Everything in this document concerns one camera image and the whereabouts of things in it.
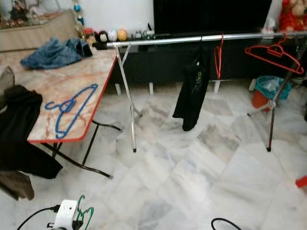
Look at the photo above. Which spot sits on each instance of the silver metal clothes rack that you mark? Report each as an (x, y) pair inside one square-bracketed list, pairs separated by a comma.
[(163, 40)]

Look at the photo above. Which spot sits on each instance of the black garment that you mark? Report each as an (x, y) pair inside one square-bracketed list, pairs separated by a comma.
[(24, 139)]

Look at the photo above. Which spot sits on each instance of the white round doll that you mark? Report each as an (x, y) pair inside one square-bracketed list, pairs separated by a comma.
[(112, 36)]

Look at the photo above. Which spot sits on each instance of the black TV console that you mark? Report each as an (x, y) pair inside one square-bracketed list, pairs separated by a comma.
[(158, 64)]

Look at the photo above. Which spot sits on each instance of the black television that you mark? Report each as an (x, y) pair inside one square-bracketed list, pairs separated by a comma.
[(211, 17)]

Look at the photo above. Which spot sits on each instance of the blue plastic hanger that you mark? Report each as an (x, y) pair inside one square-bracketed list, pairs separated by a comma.
[(67, 105)]

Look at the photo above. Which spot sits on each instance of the green plastic hanger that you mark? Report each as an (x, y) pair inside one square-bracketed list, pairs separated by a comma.
[(88, 213)]

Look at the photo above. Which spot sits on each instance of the red costumed doll figurine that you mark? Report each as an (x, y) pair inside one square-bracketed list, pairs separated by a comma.
[(293, 15)]

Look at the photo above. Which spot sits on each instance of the red plastic hanger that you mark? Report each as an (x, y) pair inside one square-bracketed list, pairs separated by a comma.
[(220, 52), (276, 50)]

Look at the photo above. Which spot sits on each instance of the white green mug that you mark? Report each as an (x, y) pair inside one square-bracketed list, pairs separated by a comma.
[(147, 34)]

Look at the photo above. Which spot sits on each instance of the blue denim jacket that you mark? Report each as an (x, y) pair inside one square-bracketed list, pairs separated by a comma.
[(53, 52)]

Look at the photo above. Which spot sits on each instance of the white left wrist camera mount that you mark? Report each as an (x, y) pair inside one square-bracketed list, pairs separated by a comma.
[(66, 214)]

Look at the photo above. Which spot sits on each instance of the black t-shirt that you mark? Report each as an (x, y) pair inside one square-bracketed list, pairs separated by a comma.
[(192, 91)]

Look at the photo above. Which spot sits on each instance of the light wooden cabinet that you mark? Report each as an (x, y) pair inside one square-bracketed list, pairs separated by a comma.
[(38, 36)]

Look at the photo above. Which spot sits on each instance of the brown trousers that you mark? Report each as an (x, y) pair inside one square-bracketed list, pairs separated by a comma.
[(14, 184)]

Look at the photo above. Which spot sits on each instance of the marble-top folding table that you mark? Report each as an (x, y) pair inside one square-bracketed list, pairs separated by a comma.
[(72, 76)]

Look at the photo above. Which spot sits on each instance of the red plastic stool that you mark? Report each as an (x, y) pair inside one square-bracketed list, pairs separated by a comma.
[(302, 182)]

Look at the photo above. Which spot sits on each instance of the orange bin with teal bag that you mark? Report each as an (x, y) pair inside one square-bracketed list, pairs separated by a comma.
[(271, 86)]

